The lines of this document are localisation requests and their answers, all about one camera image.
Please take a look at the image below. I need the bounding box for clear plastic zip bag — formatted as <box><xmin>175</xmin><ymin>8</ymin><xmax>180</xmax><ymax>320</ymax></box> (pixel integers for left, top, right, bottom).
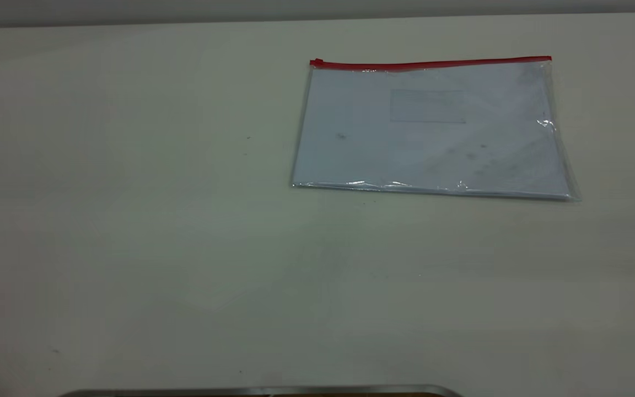
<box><xmin>291</xmin><ymin>55</ymin><xmax>582</xmax><ymax>202</ymax></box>

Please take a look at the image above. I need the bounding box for silver metal rim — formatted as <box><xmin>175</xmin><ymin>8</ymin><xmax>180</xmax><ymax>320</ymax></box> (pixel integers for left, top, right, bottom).
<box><xmin>58</xmin><ymin>384</ymin><xmax>464</xmax><ymax>397</ymax></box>

